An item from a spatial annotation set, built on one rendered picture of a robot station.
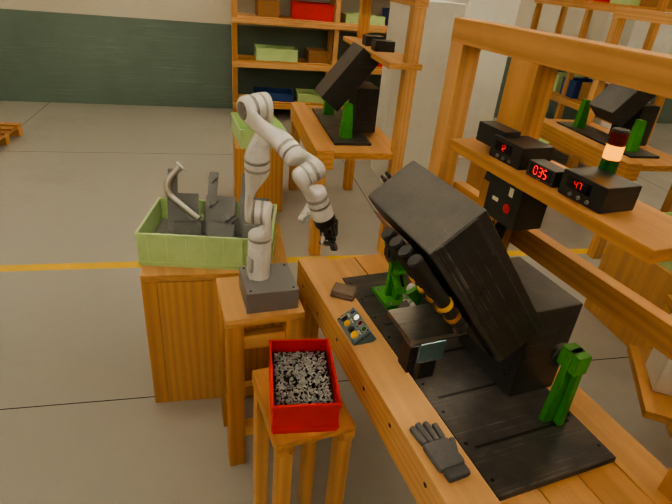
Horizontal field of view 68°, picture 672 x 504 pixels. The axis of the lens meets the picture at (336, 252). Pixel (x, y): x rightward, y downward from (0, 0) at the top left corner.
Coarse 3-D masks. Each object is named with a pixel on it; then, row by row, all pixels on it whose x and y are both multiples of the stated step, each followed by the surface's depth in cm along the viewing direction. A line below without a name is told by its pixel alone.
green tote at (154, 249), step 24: (144, 240) 228; (168, 240) 229; (192, 240) 229; (216, 240) 229; (240, 240) 230; (144, 264) 234; (168, 264) 235; (192, 264) 235; (216, 264) 236; (240, 264) 236
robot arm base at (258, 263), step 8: (248, 240) 197; (248, 248) 198; (256, 248) 195; (264, 248) 196; (248, 256) 200; (256, 256) 197; (264, 256) 198; (248, 264) 201; (256, 264) 199; (264, 264) 200; (248, 272) 203; (256, 272) 201; (264, 272) 202; (256, 280) 203
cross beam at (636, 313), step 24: (528, 240) 188; (552, 240) 182; (552, 264) 178; (576, 264) 168; (576, 288) 169; (600, 288) 160; (624, 288) 156; (624, 312) 153; (648, 312) 146; (648, 336) 147
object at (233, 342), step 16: (224, 336) 227; (240, 336) 200; (256, 336) 204; (272, 336) 207; (288, 336) 207; (224, 352) 232; (240, 352) 204; (224, 368) 236; (240, 368) 208; (224, 384) 241; (240, 384) 212; (224, 400) 246; (240, 400) 217; (224, 416) 251; (240, 416) 221; (240, 432) 226; (240, 448) 231
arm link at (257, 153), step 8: (256, 96) 162; (264, 96) 164; (264, 104) 163; (272, 104) 165; (264, 112) 164; (272, 112) 166; (272, 120) 169; (256, 136) 173; (256, 144) 173; (264, 144) 172; (248, 152) 174; (256, 152) 173; (264, 152) 173; (248, 160) 175; (256, 160) 174; (264, 160) 175
